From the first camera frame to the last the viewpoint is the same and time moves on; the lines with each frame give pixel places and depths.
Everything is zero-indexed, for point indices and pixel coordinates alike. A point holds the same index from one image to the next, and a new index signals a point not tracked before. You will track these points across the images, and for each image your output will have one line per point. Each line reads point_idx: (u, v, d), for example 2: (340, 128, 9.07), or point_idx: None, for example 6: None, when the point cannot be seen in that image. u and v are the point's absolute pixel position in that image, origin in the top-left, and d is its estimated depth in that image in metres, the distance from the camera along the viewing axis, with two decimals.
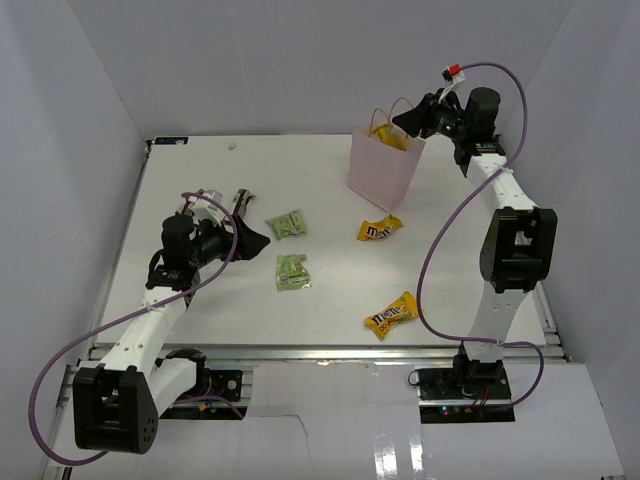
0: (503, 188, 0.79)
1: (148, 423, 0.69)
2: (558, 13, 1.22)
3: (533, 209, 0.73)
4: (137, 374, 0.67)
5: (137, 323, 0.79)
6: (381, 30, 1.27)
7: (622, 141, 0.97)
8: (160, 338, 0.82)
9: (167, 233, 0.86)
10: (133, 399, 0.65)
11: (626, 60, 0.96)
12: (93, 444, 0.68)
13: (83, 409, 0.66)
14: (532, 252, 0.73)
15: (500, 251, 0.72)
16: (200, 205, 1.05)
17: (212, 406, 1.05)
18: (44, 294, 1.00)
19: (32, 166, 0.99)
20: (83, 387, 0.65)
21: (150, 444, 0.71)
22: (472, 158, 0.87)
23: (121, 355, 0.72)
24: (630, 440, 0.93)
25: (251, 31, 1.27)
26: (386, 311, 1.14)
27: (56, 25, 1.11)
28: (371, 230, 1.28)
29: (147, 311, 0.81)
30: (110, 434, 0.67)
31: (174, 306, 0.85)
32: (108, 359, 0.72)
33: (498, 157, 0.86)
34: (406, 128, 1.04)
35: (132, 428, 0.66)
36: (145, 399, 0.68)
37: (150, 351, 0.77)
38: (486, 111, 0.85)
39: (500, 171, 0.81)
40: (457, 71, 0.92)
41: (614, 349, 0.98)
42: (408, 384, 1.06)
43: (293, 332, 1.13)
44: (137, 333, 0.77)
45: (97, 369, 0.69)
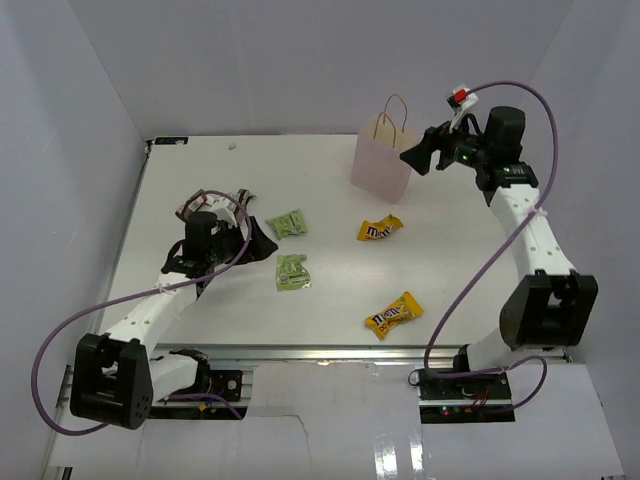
0: (535, 240, 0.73)
1: (141, 400, 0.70)
2: (557, 14, 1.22)
3: (571, 274, 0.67)
4: (138, 347, 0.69)
5: (148, 300, 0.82)
6: (382, 30, 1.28)
7: (622, 141, 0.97)
8: (167, 318, 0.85)
9: (191, 223, 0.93)
10: (131, 368, 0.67)
11: (626, 60, 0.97)
12: (84, 412, 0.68)
13: (83, 372, 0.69)
14: (562, 320, 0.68)
15: (529, 322, 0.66)
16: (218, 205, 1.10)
17: (212, 406, 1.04)
18: (44, 294, 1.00)
19: (31, 165, 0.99)
20: (88, 350, 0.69)
21: (139, 423, 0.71)
22: (499, 189, 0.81)
23: (128, 328, 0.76)
24: (630, 440, 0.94)
25: (251, 31, 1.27)
26: (386, 311, 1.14)
27: (56, 25, 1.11)
28: (371, 230, 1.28)
29: (158, 292, 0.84)
30: (101, 402, 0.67)
31: (184, 290, 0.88)
32: (115, 330, 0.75)
33: (531, 192, 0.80)
34: (415, 163, 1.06)
35: (125, 400, 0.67)
36: (143, 374, 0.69)
37: (156, 330, 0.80)
38: (509, 128, 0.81)
39: (533, 215, 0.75)
40: (464, 96, 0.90)
41: (613, 349, 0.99)
42: (408, 384, 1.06)
43: (293, 332, 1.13)
44: (146, 309, 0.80)
45: (102, 338, 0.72)
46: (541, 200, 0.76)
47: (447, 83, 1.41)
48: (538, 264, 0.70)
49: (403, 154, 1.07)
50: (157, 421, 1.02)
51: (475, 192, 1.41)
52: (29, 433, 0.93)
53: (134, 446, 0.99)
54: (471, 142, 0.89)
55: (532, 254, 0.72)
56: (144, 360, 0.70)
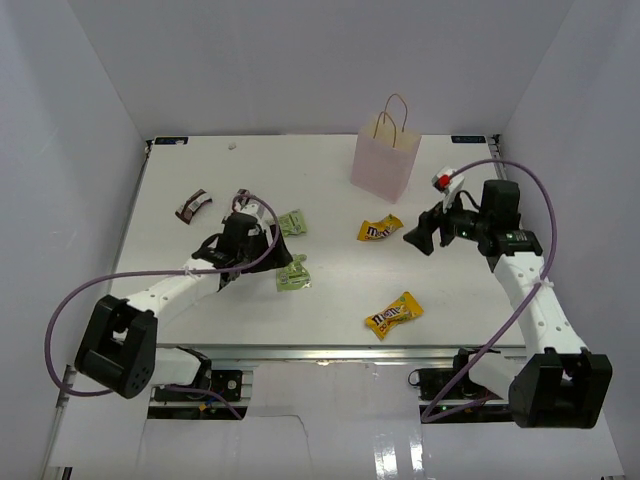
0: (543, 314, 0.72)
1: (141, 372, 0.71)
2: (558, 13, 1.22)
3: (583, 353, 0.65)
4: (150, 318, 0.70)
5: (173, 278, 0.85)
6: (382, 30, 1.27)
7: (623, 141, 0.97)
8: (185, 302, 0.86)
9: (234, 220, 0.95)
10: (139, 338, 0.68)
11: (627, 59, 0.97)
12: (87, 370, 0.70)
13: (93, 331, 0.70)
14: (576, 400, 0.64)
15: (540, 404, 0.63)
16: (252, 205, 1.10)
17: (212, 406, 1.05)
18: (44, 294, 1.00)
19: (31, 165, 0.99)
20: (104, 311, 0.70)
21: (135, 393, 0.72)
22: (503, 255, 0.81)
23: (146, 299, 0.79)
24: (630, 440, 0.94)
25: (251, 31, 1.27)
26: (386, 311, 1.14)
27: (56, 25, 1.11)
28: (371, 230, 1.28)
29: (183, 273, 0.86)
30: (104, 363, 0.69)
31: (210, 277, 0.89)
32: (134, 298, 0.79)
33: (536, 260, 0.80)
34: (422, 243, 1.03)
35: (125, 369, 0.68)
36: (148, 347, 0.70)
37: (173, 308, 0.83)
38: (505, 195, 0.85)
39: (539, 285, 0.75)
40: (447, 180, 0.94)
41: (613, 349, 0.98)
42: (408, 384, 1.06)
43: (292, 332, 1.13)
44: (168, 286, 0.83)
45: (120, 301, 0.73)
46: (546, 270, 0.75)
47: (447, 83, 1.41)
48: (547, 342, 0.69)
49: (406, 236, 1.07)
50: (157, 421, 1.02)
51: (475, 192, 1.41)
52: (28, 432, 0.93)
53: (135, 446, 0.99)
54: (469, 216, 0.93)
55: (541, 329, 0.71)
56: (153, 332, 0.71)
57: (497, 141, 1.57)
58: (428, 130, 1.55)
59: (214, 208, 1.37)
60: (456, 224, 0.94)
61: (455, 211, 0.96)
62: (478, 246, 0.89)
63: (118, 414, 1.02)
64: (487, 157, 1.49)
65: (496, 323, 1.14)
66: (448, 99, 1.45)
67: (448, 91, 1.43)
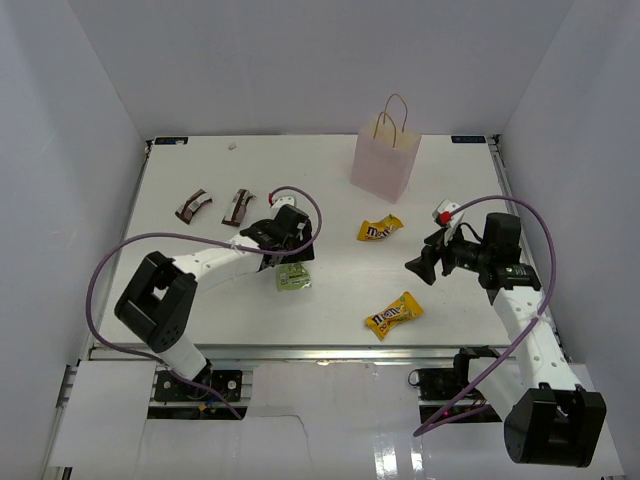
0: (539, 349, 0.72)
1: (170, 329, 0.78)
2: (557, 13, 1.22)
3: (577, 390, 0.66)
4: (190, 280, 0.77)
5: (218, 248, 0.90)
6: (381, 30, 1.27)
7: (622, 140, 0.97)
8: (223, 273, 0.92)
9: (287, 209, 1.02)
10: (178, 296, 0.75)
11: (626, 59, 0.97)
12: (123, 315, 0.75)
13: (137, 281, 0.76)
14: (572, 437, 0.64)
15: (536, 441, 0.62)
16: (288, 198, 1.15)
17: (212, 406, 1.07)
18: (44, 294, 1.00)
19: (32, 165, 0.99)
20: (150, 264, 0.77)
21: (160, 347, 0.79)
22: (502, 290, 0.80)
23: (191, 263, 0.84)
24: (630, 440, 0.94)
25: (251, 31, 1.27)
26: (386, 311, 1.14)
27: (56, 25, 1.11)
28: (372, 230, 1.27)
29: (230, 246, 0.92)
30: (141, 312, 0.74)
31: (251, 257, 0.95)
32: (180, 259, 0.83)
33: (534, 294, 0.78)
34: (424, 275, 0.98)
35: (158, 322, 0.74)
36: (182, 306, 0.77)
37: (211, 277, 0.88)
38: (506, 229, 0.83)
39: (536, 320, 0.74)
40: (448, 218, 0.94)
41: (613, 349, 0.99)
42: (408, 383, 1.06)
43: (292, 332, 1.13)
44: (213, 255, 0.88)
45: (165, 260, 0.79)
46: (544, 305, 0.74)
47: (447, 83, 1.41)
48: (541, 377, 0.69)
49: (406, 265, 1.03)
50: (157, 421, 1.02)
51: (475, 192, 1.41)
52: (28, 432, 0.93)
53: (134, 446, 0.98)
54: (470, 248, 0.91)
55: (536, 364, 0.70)
56: (190, 293, 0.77)
57: (497, 141, 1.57)
58: (428, 130, 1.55)
59: (214, 208, 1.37)
60: (458, 255, 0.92)
61: (457, 242, 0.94)
62: (479, 278, 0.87)
63: (118, 414, 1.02)
64: (487, 157, 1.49)
65: (495, 323, 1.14)
66: (448, 99, 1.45)
67: (447, 91, 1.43)
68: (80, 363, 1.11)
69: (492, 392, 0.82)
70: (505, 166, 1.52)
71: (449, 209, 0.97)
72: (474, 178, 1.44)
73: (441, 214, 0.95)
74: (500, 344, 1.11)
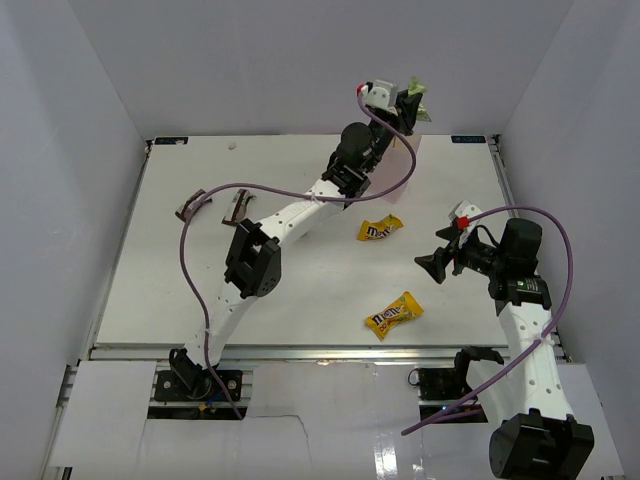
0: (536, 372, 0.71)
1: (270, 280, 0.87)
2: (558, 13, 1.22)
3: (567, 420, 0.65)
4: (276, 248, 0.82)
5: (300, 204, 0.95)
6: (382, 31, 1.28)
7: (623, 140, 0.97)
8: (309, 224, 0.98)
9: (347, 145, 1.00)
10: (264, 260, 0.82)
11: (628, 59, 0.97)
12: (232, 267, 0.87)
13: (236, 243, 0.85)
14: (554, 460, 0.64)
15: (516, 460, 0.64)
16: (384, 87, 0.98)
17: (212, 406, 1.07)
18: (43, 294, 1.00)
19: (32, 166, 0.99)
20: (243, 230, 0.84)
21: (264, 292, 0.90)
22: (508, 303, 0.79)
23: (275, 225, 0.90)
24: (631, 440, 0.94)
25: (251, 31, 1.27)
26: (387, 311, 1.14)
27: (56, 25, 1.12)
28: (372, 230, 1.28)
29: (311, 200, 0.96)
30: (242, 270, 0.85)
31: (331, 205, 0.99)
32: (266, 222, 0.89)
33: (540, 313, 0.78)
34: (432, 273, 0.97)
35: (257, 277, 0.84)
36: (273, 266, 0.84)
37: (296, 233, 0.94)
38: (525, 241, 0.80)
39: (538, 343, 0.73)
40: (466, 224, 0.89)
41: (612, 349, 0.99)
42: (408, 383, 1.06)
43: (294, 332, 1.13)
44: (294, 213, 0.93)
45: (256, 225, 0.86)
46: (549, 328, 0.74)
47: (447, 84, 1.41)
48: (533, 403, 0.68)
49: (416, 259, 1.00)
50: (157, 421, 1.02)
51: (474, 192, 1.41)
52: (28, 431, 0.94)
53: (135, 446, 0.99)
54: (486, 252, 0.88)
55: (531, 388, 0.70)
56: (277, 255, 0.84)
57: (497, 141, 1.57)
58: (428, 130, 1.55)
59: (214, 208, 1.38)
60: (471, 258, 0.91)
61: (472, 243, 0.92)
62: (489, 286, 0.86)
63: (118, 414, 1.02)
64: (487, 157, 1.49)
65: (495, 323, 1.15)
66: (448, 99, 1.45)
67: (447, 91, 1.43)
68: (80, 363, 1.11)
69: (486, 401, 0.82)
70: (505, 165, 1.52)
71: (467, 213, 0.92)
72: (474, 178, 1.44)
73: (458, 218, 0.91)
74: (500, 345, 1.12)
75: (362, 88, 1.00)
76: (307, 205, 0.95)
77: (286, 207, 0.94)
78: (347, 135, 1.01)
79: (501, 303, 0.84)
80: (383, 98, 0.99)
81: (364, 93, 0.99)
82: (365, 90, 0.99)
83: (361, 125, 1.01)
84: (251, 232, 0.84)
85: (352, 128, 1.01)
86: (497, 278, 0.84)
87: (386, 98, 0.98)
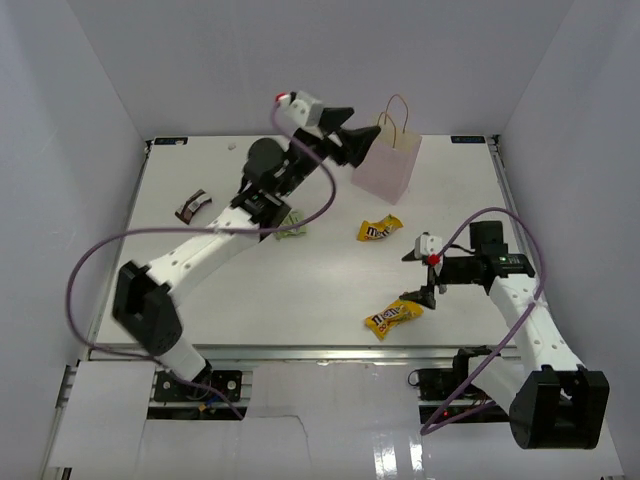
0: (538, 332, 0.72)
1: (166, 334, 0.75)
2: (557, 13, 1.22)
3: (578, 370, 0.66)
4: (168, 296, 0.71)
5: (201, 238, 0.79)
6: (382, 31, 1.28)
7: (622, 140, 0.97)
8: (218, 261, 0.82)
9: (254, 165, 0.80)
10: (154, 313, 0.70)
11: (626, 59, 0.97)
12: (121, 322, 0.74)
13: (119, 294, 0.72)
14: (575, 420, 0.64)
15: (542, 422, 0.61)
16: (306, 98, 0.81)
17: (212, 406, 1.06)
18: (42, 295, 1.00)
19: (32, 166, 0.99)
20: (125, 277, 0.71)
21: (167, 346, 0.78)
22: (498, 278, 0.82)
23: (166, 269, 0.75)
24: (630, 440, 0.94)
25: (251, 32, 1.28)
26: (386, 311, 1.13)
27: (56, 26, 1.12)
28: (371, 230, 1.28)
29: (214, 233, 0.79)
30: (127, 325, 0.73)
31: (246, 236, 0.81)
32: (156, 266, 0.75)
33: (528, 283, 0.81)
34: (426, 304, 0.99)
35: (151, 330, 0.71)
36: (167, 314, 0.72)
37: (196, 274, 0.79)
38: (488, 225, 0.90)
39: (534, 305, 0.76)
40: (436, 261, 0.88)
41: (611, 349, 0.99)
42: (408, 384, 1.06)
43: (294, 332, 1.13)
44: (192, 251, 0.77)
45: (140, 270, 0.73)
46: (538, 290, 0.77)
47: (447, 84, 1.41)
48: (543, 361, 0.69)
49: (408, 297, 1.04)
50: (157, 421, 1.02)
51: (474, 192, 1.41)
52: (27, 433, 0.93)
53: (135, 446, 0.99)
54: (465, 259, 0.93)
55: (537, 347, 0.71)
56: (168, 305, 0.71)
57: (496, 141, 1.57)
58: (428, 130, 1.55)
59: (213, 208, 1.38)
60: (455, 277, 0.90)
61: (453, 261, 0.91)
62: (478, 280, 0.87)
63: (118, 414, 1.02)
64: (487, 157, 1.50)
65: (494, 323, 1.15)
66: (448, 100, 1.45)
67: (447, 91, 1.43)
68: (80, 363, 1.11)
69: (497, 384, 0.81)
70: (505, 166, 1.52)
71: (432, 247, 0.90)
72: (473, 178, 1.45)
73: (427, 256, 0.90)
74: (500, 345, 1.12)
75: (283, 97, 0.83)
76: (210, 239, 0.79)
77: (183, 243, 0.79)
78: (254, 153, 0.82)
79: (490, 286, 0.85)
80: (303, 113, 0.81)
81: (283, 104, 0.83)
82: (284, 100, 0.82)
83: (270, 141, 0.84)
84: (133, 278, 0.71)
85: (260, 146, 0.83)
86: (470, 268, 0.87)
87: (308, 111, 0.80)
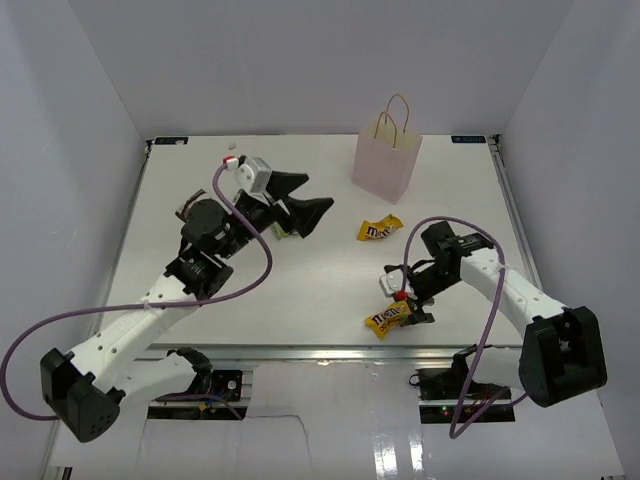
0: (518, 292, 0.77)
1: (99, 421, 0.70)
2: (558, 13, 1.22)
3: (564, 311, 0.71)
4: (90, 386, 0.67)
5: (129, 317, 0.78)
6: (382, 31, 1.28)
7: (623, 140, 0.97)
8: (151, 337, 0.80)
9: (193, 228, 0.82)
10: (76, 402, 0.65)
11: (627, 60, 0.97)
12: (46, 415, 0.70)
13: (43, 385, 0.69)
14: (580, 361, 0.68)
15: (553, 370, 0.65)
16: (252, 167, 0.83)
17: (212, 406, 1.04)
18: (42, 295, 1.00)
19: (32, 166, 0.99)
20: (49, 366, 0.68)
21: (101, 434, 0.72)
22: (462, 258, 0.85)
23: (93, 353, 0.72)
24: (630, 440, 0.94)
25: (251, 31, 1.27)
26: (386, 311, 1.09)
27: (57, 26, 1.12)
28: (372, 231, 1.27)
29: (144, 308, 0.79)
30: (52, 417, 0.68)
31: (174, 308, 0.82)
32: (81, 353, 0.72)
33: (490, 253, 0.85)
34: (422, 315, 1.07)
35: (76, 422, 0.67)
36: (97, 403, 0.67)
37: (127, 355, 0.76)
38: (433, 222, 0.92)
39: (504, 270, 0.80)
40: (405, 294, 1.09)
41: (611, 349, 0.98)
42: (408, 384, 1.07)
43: (294, 332, 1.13)
44: (119, 333, 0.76)
45: (65, 357, 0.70)
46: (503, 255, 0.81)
47: (447, 84, 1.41)
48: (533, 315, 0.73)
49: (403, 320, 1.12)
50: (157, 421, 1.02)
51: (474, 192, 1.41)
52: (28, 432, 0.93)
53: (136, 446, 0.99)
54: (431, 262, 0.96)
55: (522, 304, 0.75)
56: (93, 394, 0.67)
57: (497, 141, 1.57)
58: (428, 130, 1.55)
59: None
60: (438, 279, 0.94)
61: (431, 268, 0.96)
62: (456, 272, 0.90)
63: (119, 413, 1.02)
64: (487, 157, 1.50)
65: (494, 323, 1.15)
66: (448, 100, 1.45)
67: (447, 91, 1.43)
68: None
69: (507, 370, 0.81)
70: (505, 166, 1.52)
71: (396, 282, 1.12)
72: (474, 178, 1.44)
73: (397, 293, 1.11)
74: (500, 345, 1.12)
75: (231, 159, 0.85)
76: (140, 317, 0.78)
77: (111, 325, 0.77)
78: (193, 215, 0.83)
79: (460, 267, 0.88)
80: (247, 179, 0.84)
81: (230, 166, 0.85)
82: (232, 162, 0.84)
83: (210, 204, 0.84)
84: (56, 368, 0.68)
85: (200, 208, 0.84)
86: (437, 262, 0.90)
87: (251, 180, 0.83)
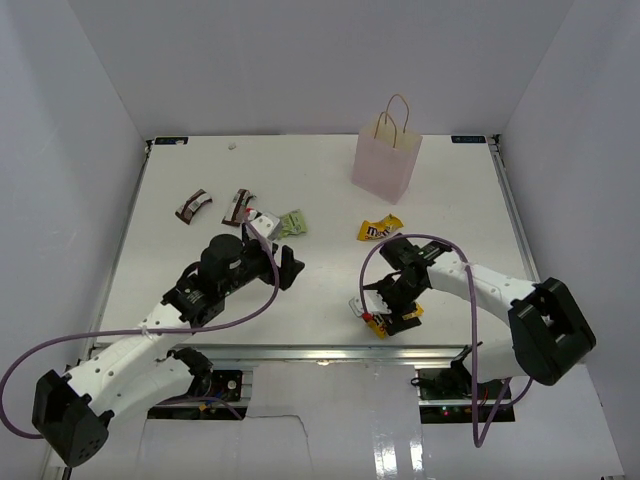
0: (488, 284, 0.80)
1: (88, 444, 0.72)
2: (558, 13, 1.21)
3: (536, 287, 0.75)
4: (83, 409, 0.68)
5: (128, 341, 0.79)
6: (382, 31, 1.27)
7: (623, 140, 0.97)
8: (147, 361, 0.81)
9: (214, 253, 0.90)
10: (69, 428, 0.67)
11: (626, 59, 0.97)
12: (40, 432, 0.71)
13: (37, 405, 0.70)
14: (567, 329, 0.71)
15: (545, 347, 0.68)
16: (271, 218, 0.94)
17: (212, 406, 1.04)
18: (42, 295, 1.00)
19: (32, 166, 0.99)
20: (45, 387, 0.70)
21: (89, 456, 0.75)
22: (429, 268, 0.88)
23: (89, 375, 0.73)
24: (630, 440, 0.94)
25: (251, 31, 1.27)
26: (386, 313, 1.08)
27: (56, 27, 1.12)
28: (371, 230, 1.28)
29: (142, 334, 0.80)
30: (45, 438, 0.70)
31: (169, 337, 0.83)
32: (78, 375, 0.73)
33: (452, 254, 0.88)
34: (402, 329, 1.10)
35: (66, 446, 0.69)
36: (88, 428, 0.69)
37: (122, 379, 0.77)
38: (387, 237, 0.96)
39: (469, 267, 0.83)
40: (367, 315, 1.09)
41: (611, 350, 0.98)
42: (409, 384, 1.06)
43: (294, 332, 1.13)
44: (116, 358, 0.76)
45: (61, 380, 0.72)
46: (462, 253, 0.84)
47: (447, 84, 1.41)
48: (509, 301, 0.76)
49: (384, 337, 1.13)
50: (157, 421, 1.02)
51: (474, 192, 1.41)
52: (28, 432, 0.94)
53: (136, 446, 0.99)
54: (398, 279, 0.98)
55: (496, 293, 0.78)
56: (86, 421, 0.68)
57: (497, 141, 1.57)
58: (428, 130, 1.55)
59: (213, 208, 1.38)
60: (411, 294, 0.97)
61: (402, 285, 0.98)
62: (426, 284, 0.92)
63: None
64: (487, 157, 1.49)
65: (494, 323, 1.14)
66: (448, 99, 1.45)
67: (447, 91, 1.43)
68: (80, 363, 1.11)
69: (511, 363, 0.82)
70: (505, 166, 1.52)
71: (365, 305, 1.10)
72: (474, 178, 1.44)
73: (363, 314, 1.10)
74: None
75: (252, 212, 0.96)
76: (137, 342, 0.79)
77: (112, 347, 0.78)
78: (217, 242, 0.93)
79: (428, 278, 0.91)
80: (266, 226, 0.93)
81: (251, 215, 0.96)
82: (253, 214, 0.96)
83: (233, 237, 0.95)
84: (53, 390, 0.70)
85: (225, 236, 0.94)
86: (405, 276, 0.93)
87: (270, 227, 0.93)
